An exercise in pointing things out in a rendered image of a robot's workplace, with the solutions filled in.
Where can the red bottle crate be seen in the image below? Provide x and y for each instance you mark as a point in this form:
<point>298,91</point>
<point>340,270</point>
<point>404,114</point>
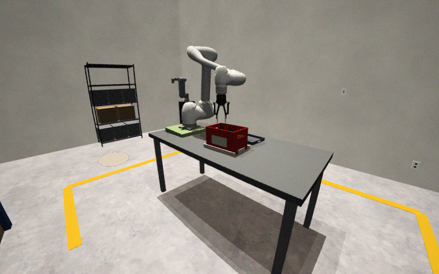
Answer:
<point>225,139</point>

